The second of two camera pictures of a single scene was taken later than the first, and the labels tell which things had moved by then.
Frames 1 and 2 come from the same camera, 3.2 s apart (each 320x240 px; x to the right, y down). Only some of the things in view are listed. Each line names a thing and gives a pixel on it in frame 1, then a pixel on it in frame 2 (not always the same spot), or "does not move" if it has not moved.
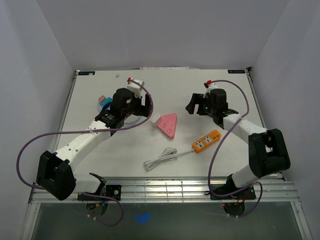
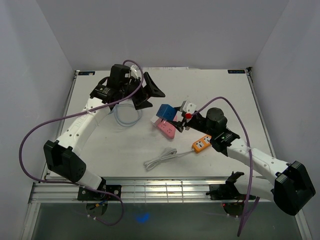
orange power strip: x=204 y=141 does not move
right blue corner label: x=236 y=71 does not move
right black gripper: x=196 y=99 → x=179 y=125
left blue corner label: x=86 y=73 does not move
